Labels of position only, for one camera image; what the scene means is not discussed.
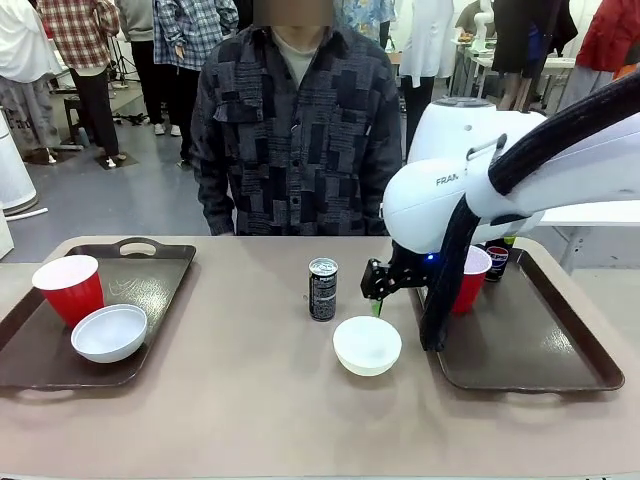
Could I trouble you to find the bystander in red jacket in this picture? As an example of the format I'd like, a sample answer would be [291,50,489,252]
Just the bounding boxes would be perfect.
[574,0,640,97]

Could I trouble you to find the black stool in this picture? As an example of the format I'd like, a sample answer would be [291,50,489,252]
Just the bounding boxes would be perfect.
[63,97,94,149]

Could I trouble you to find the person's left forearm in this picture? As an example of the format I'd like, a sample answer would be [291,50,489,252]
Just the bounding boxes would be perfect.
[357,159,404,237]

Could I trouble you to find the bystander in blue plaid shirt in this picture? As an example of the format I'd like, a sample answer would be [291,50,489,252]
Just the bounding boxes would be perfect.
[152,0,240,169]

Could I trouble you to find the person's right forearm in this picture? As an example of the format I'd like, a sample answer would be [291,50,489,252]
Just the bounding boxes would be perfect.
[189,159,239,237]

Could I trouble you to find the brown plastic tray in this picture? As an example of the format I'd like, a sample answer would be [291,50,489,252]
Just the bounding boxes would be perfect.
[0,236,198,390]
[407,244,626,392]

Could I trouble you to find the bystander in white shirt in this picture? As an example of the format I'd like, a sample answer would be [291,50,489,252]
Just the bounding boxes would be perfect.
[398,0,457,166]

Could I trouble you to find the white tube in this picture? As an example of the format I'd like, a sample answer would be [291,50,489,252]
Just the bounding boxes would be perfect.
[3,206,49,220]

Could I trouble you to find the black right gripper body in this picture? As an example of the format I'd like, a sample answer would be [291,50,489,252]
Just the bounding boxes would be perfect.
[360,241,437,303]

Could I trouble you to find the bystander in white clothes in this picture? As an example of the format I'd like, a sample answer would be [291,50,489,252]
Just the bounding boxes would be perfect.
[0,0,64,164]

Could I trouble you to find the white side table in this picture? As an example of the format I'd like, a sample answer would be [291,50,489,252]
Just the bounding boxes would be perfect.
[537,203,640,274]

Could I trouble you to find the background work table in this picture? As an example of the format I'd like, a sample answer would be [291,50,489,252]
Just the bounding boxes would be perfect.
[453,38,576,107]

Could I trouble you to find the black drink can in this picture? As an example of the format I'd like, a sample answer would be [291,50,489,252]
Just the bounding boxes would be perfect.
[307,257,341,323]

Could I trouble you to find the pale grey bowl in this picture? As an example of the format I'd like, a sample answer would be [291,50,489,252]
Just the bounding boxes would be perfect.
[70,303,150,365]

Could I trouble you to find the white cylindrical appliance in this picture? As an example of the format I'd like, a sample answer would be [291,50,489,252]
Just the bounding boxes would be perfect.
[0,107,39,217]

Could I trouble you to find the bystander in blue patterned shirt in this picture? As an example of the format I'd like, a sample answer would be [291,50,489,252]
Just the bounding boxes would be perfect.
[333,0,397,51]

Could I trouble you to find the bystander in grey top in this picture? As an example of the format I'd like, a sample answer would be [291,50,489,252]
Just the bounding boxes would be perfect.
[117,0,171,137]

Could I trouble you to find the black Pepsi can blue logo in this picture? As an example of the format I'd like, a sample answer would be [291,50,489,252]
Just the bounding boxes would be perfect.
[483,237,513,284]

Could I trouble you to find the bystander in black coat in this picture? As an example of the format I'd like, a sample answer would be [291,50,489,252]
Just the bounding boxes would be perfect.
[492,0,579,112]

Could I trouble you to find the white bowl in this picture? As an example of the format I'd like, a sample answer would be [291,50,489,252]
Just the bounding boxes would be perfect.
[332,315,403,377]

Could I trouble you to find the black braided cable sleeve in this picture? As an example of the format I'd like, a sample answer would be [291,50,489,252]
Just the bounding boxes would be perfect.
[418,69,640,353]

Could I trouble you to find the person in dark patchwork shirt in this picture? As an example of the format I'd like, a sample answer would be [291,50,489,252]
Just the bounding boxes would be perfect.
[188,0,404,237]

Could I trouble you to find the red plastic cup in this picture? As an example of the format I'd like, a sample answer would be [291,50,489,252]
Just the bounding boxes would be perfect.
[31,254,107,329]
[449,245,494,316]

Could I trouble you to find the bystander in red plaid shirt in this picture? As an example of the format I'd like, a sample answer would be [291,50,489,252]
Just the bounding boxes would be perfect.
[37,0,126,170]

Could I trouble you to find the black tripod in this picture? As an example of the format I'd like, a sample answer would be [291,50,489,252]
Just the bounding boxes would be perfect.
[108,37,151,125]

